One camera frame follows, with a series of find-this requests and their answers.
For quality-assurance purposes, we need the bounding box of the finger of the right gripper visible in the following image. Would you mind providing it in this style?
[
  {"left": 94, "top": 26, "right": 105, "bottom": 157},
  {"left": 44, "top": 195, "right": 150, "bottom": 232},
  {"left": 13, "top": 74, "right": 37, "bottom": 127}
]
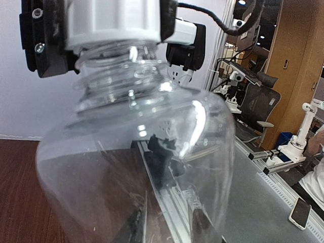
[
  {"left": 19, "top": 0, "right": 78, "bottom": 78},
  {"left": 159, "top": 0, "right": 177, "bottom": 43}
]

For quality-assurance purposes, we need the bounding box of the white bottle cap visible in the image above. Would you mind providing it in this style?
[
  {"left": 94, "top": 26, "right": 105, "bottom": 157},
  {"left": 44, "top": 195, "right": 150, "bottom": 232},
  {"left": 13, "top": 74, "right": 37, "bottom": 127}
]
[{"left": 65, "top": 0, "right": 161, "bottom": 52}]

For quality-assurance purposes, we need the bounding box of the clear wide plastic bottle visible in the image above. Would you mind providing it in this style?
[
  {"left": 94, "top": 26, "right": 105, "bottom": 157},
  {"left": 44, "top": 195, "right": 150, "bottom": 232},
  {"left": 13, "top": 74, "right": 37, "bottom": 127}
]
[{"left": 36, "top": 41, "right": 235, "bottom": 242}]

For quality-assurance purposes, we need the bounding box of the black mesh office chair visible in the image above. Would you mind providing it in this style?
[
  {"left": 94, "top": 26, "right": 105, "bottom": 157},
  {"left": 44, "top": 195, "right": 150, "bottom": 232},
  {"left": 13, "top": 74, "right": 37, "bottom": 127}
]
[{"left": 235, "top": 71, "right": 281, "bottom": 147}]

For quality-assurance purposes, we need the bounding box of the small white background robot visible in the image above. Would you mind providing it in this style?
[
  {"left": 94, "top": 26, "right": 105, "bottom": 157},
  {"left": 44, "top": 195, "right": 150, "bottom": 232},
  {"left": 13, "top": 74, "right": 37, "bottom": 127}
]
[{"left": 278, "top": 99, "right": 323, "bottom": 163}]

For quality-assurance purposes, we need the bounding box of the white smartphone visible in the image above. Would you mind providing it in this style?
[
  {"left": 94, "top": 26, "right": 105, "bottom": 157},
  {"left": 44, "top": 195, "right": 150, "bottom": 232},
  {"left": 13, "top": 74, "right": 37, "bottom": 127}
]
[{"left": 288, "top": 197, "right": 312, "bottom": 230}]

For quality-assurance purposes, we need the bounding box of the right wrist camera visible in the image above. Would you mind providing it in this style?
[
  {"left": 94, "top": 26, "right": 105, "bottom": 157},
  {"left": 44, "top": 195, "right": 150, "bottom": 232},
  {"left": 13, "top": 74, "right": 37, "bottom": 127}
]
[{"left": 166, "top": 18, "right": 206, "bottom": 86}]

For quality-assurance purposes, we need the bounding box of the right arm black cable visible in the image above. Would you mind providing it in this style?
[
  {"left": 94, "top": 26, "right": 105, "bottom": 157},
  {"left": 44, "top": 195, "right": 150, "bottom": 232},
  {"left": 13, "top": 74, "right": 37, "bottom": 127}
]
[{"left": 177, "top": 0, "right": 266, "bottom": 36}]

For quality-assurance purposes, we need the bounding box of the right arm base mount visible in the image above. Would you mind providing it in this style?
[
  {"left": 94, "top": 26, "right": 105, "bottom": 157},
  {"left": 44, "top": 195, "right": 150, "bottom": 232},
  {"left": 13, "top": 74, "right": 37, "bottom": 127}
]
[{"left": 131, "top": 134, "right": 185, "bottom": 190}]

